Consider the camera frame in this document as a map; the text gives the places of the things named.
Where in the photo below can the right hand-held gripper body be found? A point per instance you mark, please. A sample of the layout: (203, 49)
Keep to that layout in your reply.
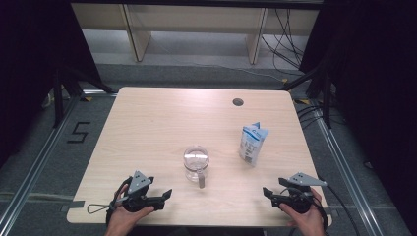
(300, 200)

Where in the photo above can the aluminium floor rail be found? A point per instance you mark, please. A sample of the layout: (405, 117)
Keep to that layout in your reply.
(347, 170)
(36, 164)

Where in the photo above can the person's right hand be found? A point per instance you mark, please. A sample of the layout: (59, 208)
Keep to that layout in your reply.
(308, 223)

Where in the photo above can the light wooden shelf unit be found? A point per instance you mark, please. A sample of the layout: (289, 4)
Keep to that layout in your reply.
(196, 23)

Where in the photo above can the black metal stand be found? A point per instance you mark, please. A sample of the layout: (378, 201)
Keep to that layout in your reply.
(319, 88)
(65, 88)

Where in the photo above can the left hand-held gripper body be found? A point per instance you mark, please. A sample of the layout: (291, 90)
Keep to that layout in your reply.
(137, 183)

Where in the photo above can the person's left hand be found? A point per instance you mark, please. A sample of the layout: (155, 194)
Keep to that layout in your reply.
(123, 219)

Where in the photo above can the black curtain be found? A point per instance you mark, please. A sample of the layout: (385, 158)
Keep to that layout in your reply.
(377, 82)
(29, 49)

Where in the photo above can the grey tape strip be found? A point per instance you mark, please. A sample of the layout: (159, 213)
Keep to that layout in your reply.
(73, 205)

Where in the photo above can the white and blue bag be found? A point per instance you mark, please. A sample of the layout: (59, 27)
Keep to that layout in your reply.
(251, 144)

